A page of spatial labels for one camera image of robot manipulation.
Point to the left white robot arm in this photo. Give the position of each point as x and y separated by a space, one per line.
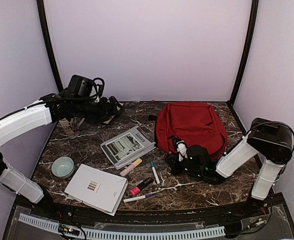
47 110

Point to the right black frame post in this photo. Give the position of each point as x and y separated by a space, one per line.
245 52

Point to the grey interior magazine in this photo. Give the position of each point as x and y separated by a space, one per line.
125 148

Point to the black pink highlighter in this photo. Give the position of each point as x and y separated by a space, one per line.
138 188

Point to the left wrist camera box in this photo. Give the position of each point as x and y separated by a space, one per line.
80 86

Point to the purple capped white marker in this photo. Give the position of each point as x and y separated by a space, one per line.
137 198

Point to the teal capped white marker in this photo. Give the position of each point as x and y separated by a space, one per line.
155 174

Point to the red student backpack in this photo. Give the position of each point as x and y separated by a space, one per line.
193 122

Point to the black frame post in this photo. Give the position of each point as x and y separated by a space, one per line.
245 52
48 44

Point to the light green bowl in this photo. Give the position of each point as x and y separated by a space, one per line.
63 167

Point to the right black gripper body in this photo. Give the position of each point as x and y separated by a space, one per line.
177 170

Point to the black front table rail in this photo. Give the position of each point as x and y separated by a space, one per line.
214 207

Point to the pastel pink yellow highlighter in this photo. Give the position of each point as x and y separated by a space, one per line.
130 167

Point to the white slotted cable duct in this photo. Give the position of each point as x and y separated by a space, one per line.
120 232

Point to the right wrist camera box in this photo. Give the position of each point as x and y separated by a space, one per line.
199 161

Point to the left black frame post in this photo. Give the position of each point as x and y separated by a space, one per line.
48 44

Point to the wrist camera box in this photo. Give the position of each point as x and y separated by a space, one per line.
199 161
80 86

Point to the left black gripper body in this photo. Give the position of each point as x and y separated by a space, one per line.
94 113

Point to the white notebook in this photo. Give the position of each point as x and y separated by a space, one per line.
98 189

